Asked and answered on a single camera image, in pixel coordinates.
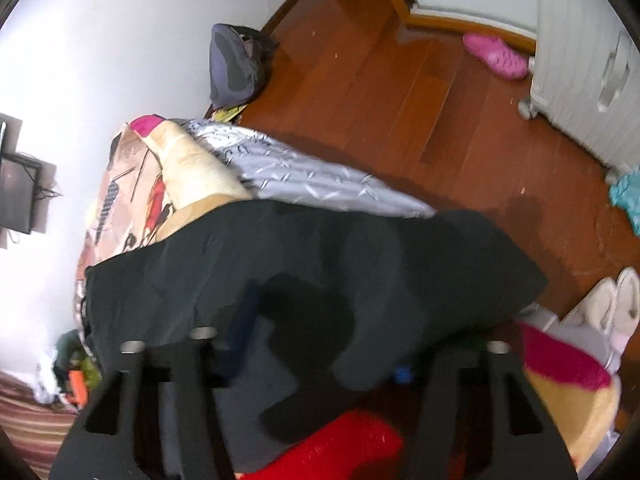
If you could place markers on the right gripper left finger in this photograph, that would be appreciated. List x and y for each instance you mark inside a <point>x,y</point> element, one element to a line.
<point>154,416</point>

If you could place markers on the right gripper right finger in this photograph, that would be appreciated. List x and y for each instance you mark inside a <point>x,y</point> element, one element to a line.
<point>482,419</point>

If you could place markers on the black zip hoodie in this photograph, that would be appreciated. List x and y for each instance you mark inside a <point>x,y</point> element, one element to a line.
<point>343,300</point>

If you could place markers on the green patterned storage box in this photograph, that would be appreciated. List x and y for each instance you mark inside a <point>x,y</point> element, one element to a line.
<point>91,374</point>

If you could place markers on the orange box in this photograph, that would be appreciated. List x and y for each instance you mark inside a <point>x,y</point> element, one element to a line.
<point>79,387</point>

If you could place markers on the striped red curtain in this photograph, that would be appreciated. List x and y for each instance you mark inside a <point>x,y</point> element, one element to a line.
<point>37,431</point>

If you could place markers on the white slippers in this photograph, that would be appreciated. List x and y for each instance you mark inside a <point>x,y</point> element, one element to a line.
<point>612,308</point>

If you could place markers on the newspaper print bed blanket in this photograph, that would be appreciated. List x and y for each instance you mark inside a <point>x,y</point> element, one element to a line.
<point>160,176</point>

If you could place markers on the grey patterned bed sheet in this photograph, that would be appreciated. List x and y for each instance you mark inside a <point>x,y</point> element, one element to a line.
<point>273,170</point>

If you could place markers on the white drawer cabinet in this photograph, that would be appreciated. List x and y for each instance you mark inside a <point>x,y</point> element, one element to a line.
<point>586,81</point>

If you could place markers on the pink croc slipper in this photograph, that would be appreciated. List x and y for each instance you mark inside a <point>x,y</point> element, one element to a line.
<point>501,59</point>

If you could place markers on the grey purple backpack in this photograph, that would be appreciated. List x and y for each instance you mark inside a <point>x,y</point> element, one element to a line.
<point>239,61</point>

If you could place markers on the small black wall monitor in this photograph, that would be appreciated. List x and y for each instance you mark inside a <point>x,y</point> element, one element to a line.
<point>19,177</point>

